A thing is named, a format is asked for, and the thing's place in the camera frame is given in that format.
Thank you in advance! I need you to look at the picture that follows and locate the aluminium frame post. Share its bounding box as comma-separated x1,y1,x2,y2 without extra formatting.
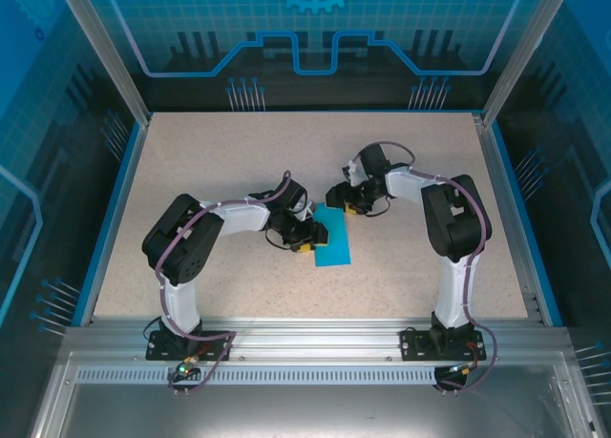
52,0,152,126
480,0,575,127

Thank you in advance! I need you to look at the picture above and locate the left gripper thin black cable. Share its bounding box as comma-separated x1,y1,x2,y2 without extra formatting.
263,226,293,254

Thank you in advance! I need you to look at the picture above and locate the left arm cable connector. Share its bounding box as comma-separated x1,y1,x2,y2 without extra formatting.
174,355,200,380

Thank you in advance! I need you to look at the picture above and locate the grey metal tray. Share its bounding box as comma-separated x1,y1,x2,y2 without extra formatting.
28,351,611,438

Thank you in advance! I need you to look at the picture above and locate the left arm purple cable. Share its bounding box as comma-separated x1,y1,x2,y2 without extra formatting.
155,170,292,397

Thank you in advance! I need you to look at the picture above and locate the aluminium side rail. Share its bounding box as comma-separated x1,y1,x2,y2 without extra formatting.
470,112,548,325

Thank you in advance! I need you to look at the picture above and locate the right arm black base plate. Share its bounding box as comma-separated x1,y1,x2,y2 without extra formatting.
399,326,488,363

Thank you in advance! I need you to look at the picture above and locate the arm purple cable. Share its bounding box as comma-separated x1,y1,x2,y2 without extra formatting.
374,140,498,394
155,170,292,397

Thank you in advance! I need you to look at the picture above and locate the arm cable connector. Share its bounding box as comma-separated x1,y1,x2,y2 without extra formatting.
446,359,481,377
174,355,200,380

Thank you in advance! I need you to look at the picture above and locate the blue table edge strip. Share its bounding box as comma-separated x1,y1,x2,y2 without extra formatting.
490,121,565,328
71,120,153,328

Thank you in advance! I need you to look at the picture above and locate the right gripper thin black cable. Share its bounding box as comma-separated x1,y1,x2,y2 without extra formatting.
364,196,393,219

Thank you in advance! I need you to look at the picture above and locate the right arm cable connector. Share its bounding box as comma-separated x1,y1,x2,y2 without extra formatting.
446,359,481,377

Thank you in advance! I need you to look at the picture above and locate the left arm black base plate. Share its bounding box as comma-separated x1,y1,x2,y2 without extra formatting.
145,330,235,363

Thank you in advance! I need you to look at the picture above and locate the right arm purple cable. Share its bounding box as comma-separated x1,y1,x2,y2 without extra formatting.
374,140,498,394

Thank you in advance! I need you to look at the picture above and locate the blue cloth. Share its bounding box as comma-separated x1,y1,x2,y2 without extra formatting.
312,201,353,269

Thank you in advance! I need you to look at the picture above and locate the slotted aluminium cable duct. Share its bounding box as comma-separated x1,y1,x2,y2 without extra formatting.
74,365,572,386

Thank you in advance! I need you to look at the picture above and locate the wide aluminium base rail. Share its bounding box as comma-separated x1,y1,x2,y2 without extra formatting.
64,315,572,363

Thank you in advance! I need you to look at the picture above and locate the gripper thin black cable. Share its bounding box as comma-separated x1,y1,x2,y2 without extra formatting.
263,226,293,254
364,196,393,219

